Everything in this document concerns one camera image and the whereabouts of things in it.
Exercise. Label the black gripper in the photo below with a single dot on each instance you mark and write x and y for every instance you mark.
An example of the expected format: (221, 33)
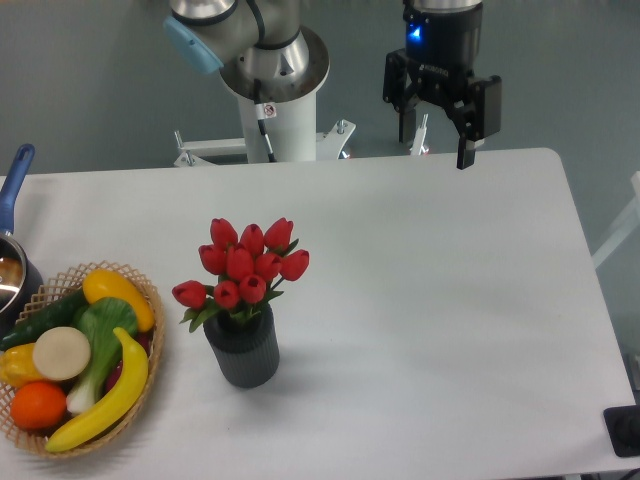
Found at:
(436, 66)

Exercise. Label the red tulip bouquet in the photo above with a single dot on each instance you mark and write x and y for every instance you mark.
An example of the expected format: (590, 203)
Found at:
(249, 266)

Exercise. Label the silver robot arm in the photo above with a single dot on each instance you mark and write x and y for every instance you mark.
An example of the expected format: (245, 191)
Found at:
(274, 66)

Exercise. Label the dark grey ribbed vase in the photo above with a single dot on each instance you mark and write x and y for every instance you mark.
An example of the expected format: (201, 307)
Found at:
(247, 356)

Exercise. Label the right table clamp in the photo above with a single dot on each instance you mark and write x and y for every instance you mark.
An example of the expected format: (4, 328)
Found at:
(419, 146)

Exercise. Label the table clamp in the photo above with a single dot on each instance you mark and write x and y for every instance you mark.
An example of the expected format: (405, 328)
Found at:
(185, 157)
(419, 146)

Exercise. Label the left table clamp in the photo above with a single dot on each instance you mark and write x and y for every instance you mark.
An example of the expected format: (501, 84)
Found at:
(185, 157)

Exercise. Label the black device at edge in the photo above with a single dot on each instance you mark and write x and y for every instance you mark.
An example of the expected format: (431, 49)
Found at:
(623, 429)

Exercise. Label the red fruit in basket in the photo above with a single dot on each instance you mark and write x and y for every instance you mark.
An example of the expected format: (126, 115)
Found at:
(144, 339)

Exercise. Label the yellow squash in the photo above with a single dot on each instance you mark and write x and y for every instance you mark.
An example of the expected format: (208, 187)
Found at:
(102, 283)

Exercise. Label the green bok choy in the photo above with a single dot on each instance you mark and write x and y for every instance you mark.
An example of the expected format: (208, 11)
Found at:
(97, 322)

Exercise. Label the yellow banana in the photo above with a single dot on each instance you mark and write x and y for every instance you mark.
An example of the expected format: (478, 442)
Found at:
(113, 406)

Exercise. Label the woven wicker basket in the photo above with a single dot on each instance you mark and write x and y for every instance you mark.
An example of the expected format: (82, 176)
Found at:
(65, 283)

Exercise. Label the green cucumber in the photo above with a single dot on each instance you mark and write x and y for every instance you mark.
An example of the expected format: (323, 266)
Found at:
(59, 313)

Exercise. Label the beige round disc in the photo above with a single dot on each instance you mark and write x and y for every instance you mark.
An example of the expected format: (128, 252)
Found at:
(61, 353)

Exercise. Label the yellow bell pepper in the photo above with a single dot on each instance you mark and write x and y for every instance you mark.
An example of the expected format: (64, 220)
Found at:
(18, 368)

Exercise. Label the orange fruit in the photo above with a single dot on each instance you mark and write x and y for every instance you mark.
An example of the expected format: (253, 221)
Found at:
(38, 405)

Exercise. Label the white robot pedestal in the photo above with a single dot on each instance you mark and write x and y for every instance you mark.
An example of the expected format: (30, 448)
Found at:
(278, 132)

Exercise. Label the white frame at right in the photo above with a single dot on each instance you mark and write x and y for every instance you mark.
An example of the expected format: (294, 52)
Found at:
(625, 223)

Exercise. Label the blue handled saucepan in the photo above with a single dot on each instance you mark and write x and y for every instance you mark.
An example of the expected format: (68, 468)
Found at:
(20, 279)

